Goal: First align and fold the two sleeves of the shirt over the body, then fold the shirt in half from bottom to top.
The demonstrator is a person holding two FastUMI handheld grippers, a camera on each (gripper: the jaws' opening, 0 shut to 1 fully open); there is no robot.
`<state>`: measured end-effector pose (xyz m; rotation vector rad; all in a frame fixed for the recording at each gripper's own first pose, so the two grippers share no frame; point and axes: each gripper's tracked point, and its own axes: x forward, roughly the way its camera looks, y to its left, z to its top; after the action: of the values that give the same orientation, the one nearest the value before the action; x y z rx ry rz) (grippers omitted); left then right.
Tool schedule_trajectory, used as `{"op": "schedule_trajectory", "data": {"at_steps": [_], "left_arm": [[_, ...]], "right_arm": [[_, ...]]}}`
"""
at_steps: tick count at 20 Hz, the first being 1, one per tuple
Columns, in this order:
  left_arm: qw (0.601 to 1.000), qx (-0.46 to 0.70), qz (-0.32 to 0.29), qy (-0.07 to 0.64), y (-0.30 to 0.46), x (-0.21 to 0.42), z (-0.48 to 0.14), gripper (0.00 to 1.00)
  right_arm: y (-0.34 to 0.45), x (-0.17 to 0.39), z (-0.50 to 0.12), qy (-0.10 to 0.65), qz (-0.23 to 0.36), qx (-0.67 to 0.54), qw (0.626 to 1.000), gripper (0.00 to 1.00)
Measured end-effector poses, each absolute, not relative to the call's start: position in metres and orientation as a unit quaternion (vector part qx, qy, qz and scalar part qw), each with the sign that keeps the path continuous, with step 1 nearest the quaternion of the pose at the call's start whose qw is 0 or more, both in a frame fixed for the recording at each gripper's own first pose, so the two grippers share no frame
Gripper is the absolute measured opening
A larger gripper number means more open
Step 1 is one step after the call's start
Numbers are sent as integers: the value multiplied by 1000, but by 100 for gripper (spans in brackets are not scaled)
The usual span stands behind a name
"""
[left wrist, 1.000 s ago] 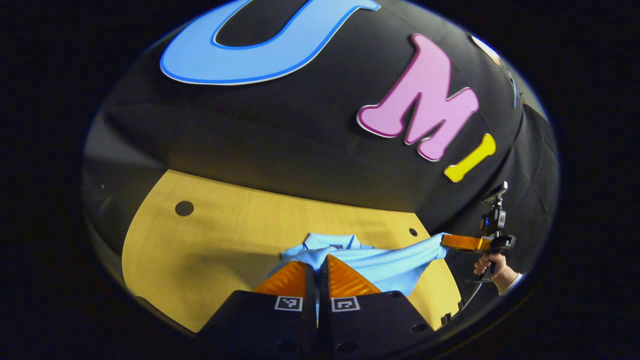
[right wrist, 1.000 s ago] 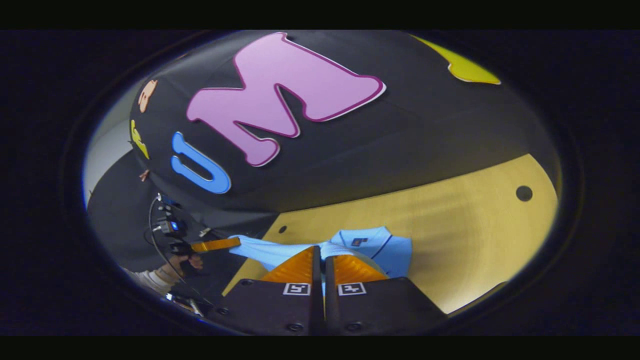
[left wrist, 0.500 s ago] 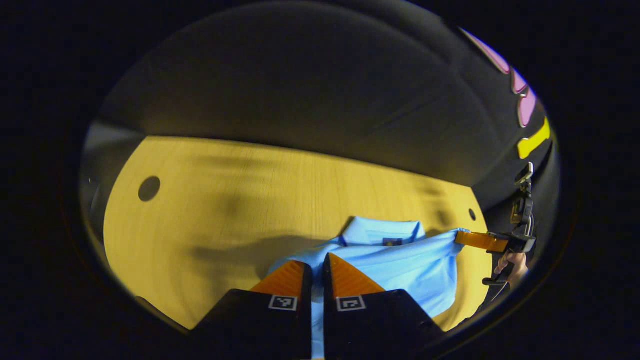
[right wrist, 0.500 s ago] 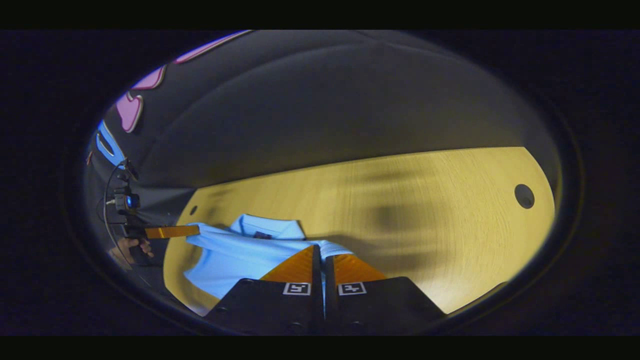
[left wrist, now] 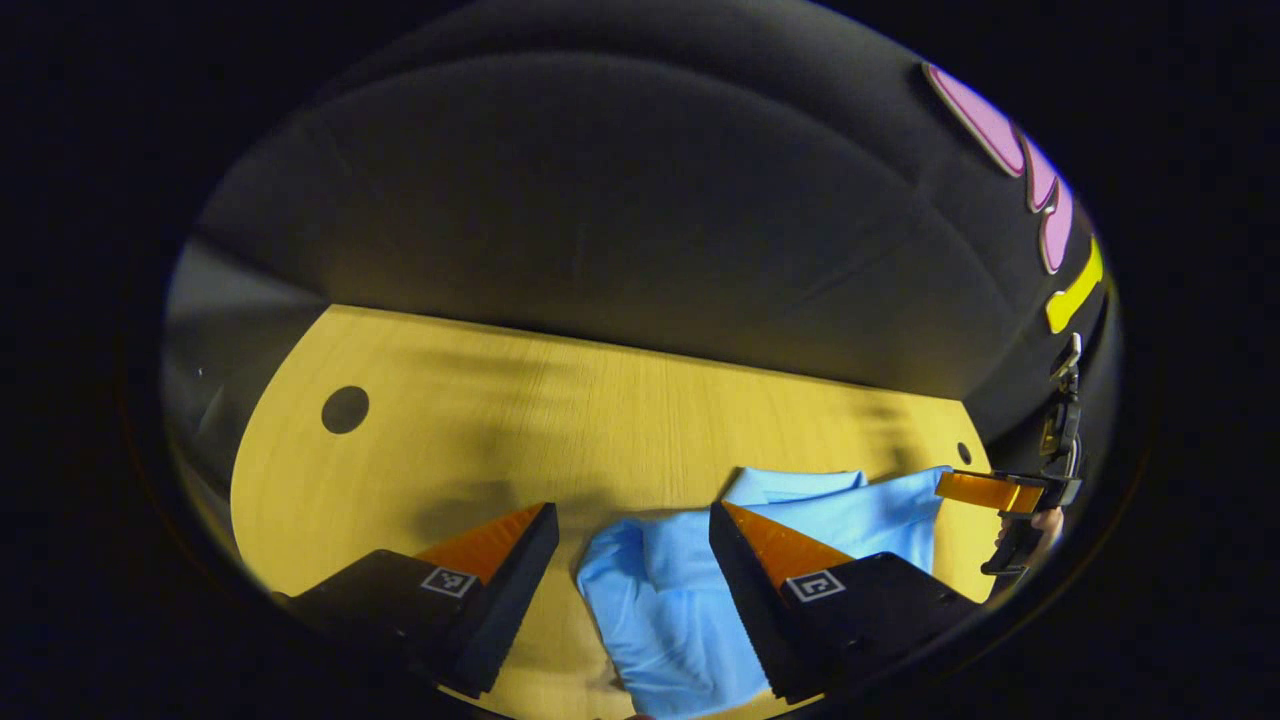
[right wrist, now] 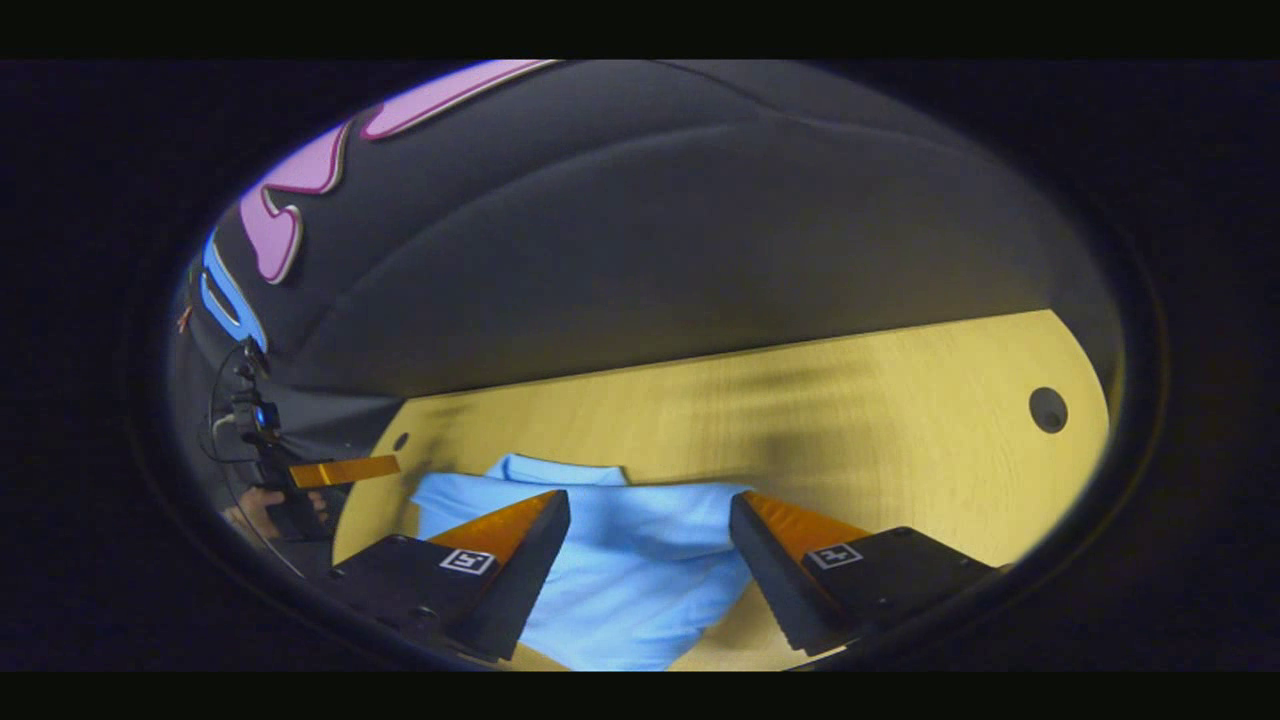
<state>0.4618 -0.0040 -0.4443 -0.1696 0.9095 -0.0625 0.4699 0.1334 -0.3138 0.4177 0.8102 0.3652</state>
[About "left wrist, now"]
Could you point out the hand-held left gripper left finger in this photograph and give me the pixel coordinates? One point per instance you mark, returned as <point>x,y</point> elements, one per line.
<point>515,590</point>

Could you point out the black backdrop cloth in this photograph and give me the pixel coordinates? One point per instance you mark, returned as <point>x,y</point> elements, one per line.
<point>600,200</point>

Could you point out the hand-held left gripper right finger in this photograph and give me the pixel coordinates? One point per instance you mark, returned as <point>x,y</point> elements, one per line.
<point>745,590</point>

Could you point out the light blue T-shirt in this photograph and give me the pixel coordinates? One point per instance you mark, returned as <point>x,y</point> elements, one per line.
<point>660,600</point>

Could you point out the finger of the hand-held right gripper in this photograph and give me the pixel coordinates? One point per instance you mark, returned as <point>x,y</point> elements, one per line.
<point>985,490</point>

